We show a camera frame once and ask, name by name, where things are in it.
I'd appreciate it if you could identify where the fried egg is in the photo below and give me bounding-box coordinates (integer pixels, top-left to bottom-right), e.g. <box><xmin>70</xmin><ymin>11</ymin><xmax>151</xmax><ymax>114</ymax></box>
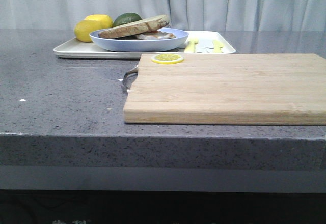
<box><xmin>135</xmin><ymin>31</ymin><xmax>176</xmax><ymax>40</ymax></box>

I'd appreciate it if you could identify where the light blue round plate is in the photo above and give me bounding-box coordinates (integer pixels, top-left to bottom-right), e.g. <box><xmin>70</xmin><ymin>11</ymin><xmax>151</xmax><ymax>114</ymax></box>
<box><xmin>90</xmin><ymin>27</ymin><xmax>189</xmax><ymax>52</ymax></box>

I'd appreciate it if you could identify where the bread slice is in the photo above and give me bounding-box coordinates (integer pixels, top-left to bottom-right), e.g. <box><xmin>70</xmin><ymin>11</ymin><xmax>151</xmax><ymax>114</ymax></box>
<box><xmin>98</xmin><ymin>14</ymin><xmax>170</xmax><ymax>39</ymax></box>
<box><xmin>115</xmin><ymin>35</ymin><xmax>138</xmax><ymax>40</ymax></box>

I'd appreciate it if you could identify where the white rectangular tray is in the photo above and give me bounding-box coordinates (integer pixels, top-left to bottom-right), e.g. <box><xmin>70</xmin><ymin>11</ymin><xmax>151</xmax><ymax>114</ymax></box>
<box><xmin>53</xmin><ymin>31</ymin><xmax>236</xmax><ymax>59</ymax></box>

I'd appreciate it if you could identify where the lemon slice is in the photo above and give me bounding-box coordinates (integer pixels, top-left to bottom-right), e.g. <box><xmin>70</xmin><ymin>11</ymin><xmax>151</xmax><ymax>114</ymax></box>
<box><xmin>151</xmin><ymin>53</ymin><xmax>184</xmax><ymax>64</ymax></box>

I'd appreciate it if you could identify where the yellow plastic fork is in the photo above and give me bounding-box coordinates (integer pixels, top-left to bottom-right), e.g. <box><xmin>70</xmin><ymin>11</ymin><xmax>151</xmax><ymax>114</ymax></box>
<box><xmin>183</xmin><ymin>38</ymin><xmax>199</xmax><ymax>53</ymax></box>

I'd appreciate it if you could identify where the yellow plastic knife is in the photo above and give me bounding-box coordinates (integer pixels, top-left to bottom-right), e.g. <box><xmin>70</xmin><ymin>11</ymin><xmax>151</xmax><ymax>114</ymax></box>
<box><xmin>212</xmin><ymin>40</ymin><xmax>224</xmax><ymax>53</ymax></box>

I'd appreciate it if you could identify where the green lime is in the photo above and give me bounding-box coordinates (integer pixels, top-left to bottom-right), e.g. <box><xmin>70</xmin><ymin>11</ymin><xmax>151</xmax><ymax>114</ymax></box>
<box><xmin>112</xmin><ymin>12</ymin><xmax>142</xmax><ymax>27</ymax></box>

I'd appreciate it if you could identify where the wooden cutting board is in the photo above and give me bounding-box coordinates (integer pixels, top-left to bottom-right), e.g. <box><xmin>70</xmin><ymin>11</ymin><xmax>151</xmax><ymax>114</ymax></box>
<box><xmin>123</xmin><ymin>53</ymin><xmax>325</xmax><ymax>125</ymax></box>

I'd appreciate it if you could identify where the rear yellow lemon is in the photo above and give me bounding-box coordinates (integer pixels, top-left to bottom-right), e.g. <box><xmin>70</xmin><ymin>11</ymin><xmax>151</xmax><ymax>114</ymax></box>
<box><xmin>85</xmin><ymin>14</ymin><xmax>113</xmax><ymax>29</ymax></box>

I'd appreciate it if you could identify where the yellow lemon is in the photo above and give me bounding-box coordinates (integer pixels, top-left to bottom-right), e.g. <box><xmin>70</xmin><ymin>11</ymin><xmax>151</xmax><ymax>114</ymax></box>
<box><xmin>74</xmin><ymin>19</ymin><xmax>102</xmax><ymax>42</ymax></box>
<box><xmin>85</xmin><ymin>14</ymin><xmax>113</xmax><ymax>29</ymax></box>

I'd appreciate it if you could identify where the front yellow lemon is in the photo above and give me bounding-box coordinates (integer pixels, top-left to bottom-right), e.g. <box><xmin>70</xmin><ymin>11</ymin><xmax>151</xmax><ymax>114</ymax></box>
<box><xmin>74</xmin><ymin>19</ymin><xmax>102</xmax><ymax>42</ymax></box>

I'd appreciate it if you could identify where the grey curtain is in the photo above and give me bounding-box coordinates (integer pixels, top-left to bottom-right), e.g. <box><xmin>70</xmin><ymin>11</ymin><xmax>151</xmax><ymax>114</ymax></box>
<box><xmin>1</xmin><ymin>0</ymin><xmax>325</xmax><ymax>32</ymax></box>

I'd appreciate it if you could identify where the metal cutting board handle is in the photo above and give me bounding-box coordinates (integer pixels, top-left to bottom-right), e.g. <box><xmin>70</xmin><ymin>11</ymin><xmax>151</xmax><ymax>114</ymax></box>
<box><xmin>121</xmin><ymin>65</ymin><xmax>139</xmax><ymax>93</ymax></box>

